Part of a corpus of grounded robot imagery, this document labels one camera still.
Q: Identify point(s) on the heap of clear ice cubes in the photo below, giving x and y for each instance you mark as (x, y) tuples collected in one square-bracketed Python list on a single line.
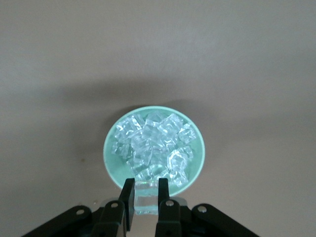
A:
[(153, 138)]

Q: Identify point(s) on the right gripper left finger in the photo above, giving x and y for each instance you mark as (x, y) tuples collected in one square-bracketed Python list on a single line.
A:
[(108, 217)]

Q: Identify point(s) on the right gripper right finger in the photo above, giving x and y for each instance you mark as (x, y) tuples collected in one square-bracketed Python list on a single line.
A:
[(170, 219)]

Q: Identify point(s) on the clear ice cube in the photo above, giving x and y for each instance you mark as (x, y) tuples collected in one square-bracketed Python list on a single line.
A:
[(146, 197)]

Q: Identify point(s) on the green round bowl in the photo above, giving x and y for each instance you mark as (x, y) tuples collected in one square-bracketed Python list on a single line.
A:
[(112, 168)]

